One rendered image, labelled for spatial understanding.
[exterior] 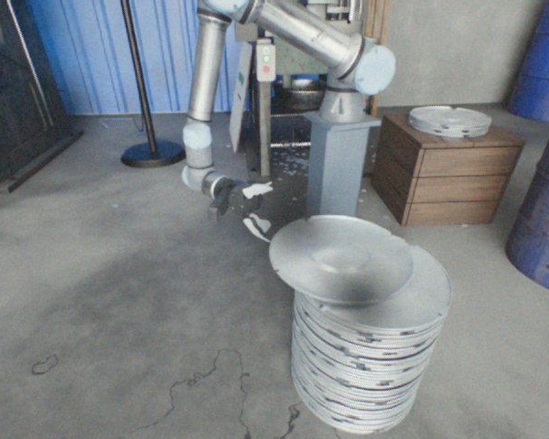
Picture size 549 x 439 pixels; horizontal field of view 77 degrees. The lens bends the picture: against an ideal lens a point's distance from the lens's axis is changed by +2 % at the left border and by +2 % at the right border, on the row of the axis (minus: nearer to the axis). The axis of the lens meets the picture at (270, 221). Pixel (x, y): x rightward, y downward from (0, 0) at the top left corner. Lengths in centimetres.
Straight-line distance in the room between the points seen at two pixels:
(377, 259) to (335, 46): 54
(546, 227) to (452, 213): 35
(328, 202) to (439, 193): 46
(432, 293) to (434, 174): 78
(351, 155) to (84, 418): 101
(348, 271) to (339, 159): 56
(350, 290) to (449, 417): 41
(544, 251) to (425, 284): 69
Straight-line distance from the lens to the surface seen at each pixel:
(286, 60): 168
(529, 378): 109
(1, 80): 228
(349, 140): 115
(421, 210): 147
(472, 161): 146
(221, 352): 95
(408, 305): 66
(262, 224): 90
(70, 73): 327
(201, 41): 105
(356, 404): 77
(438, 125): 148
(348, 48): 98
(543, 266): 137
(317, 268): 68
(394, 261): 73
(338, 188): 121
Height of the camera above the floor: 75
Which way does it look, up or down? 32 degrees down
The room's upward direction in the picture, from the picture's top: straight up
